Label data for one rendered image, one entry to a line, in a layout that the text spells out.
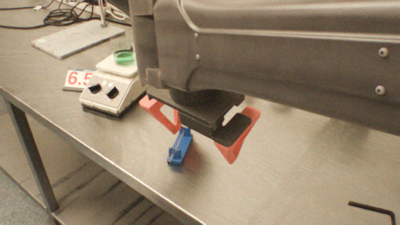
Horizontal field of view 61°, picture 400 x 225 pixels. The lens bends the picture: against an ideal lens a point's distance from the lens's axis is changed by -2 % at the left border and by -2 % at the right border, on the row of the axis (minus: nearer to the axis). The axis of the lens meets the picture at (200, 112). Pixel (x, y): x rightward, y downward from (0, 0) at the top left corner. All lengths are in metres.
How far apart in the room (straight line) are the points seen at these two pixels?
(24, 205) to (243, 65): 1.72
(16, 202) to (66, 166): 0.28
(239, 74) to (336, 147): 0.70
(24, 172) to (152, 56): 1.65
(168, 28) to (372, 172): 0.67
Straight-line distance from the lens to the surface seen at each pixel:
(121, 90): 0.92
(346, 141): 0.89
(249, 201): 0.70
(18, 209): 1.84
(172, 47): 0.22
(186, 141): 0.80
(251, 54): 0.16
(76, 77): 1.09
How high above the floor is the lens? 1.28
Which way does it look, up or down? 35 degrees down
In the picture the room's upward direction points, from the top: straight up
